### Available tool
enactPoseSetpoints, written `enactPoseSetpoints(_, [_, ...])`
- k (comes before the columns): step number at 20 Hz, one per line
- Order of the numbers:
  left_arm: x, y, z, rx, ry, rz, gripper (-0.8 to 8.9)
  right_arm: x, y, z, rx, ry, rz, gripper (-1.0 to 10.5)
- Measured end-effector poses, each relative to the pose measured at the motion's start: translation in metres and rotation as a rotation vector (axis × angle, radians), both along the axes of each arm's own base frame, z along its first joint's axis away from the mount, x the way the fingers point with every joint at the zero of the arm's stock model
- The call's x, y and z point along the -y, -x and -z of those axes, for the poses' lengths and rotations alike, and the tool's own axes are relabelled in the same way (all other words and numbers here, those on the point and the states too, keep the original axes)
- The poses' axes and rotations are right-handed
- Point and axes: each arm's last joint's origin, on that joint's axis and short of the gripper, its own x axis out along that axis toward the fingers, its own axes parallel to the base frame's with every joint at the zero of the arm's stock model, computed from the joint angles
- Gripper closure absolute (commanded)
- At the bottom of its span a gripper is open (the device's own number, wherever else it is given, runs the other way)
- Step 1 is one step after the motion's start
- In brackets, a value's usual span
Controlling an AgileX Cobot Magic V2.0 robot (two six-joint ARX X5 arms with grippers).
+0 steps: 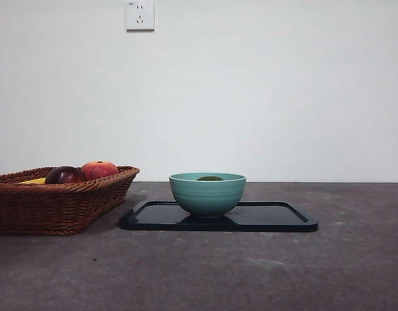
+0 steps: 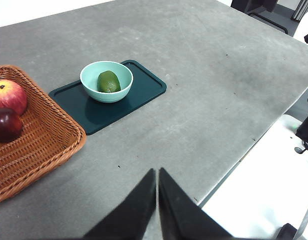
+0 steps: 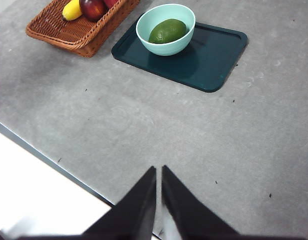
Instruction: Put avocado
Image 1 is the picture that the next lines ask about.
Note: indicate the dark red apple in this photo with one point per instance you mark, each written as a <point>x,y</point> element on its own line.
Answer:
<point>65,175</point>

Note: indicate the teal ribbed bowl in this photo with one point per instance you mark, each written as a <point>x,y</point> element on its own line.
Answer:
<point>206,197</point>

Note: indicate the brown wicker basket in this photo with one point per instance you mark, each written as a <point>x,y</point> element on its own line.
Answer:
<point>56,207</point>

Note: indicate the white wall socket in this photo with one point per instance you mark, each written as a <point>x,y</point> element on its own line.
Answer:
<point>140,16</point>

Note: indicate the yellow banana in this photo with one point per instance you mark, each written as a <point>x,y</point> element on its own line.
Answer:
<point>35,181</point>

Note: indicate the black rectangular tray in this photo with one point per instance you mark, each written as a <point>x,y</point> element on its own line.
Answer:
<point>270,217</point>

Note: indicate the green avocado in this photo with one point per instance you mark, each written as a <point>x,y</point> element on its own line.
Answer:
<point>210,178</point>

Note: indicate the red yellow apple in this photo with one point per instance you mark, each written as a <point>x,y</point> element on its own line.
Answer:
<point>100,169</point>

